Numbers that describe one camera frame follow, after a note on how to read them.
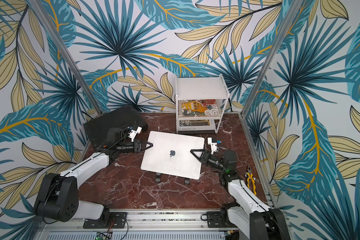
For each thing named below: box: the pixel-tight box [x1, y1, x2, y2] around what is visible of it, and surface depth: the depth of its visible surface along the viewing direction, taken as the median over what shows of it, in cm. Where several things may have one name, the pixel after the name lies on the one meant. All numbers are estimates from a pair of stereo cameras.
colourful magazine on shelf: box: [181, 99, 220, 116], surface depth 97 cm
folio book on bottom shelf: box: [178, 119, 215, 134], surface depth 109 cm
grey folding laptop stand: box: [155, 172, 190, 185], surface depth 88 cm
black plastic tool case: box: [83, 105, 148, 150], surface depth 105 cm
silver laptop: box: [140, 130, 205, 180], surface depth 77 cm
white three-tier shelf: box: [175, 73, 230, 134], surface depth 95 cm
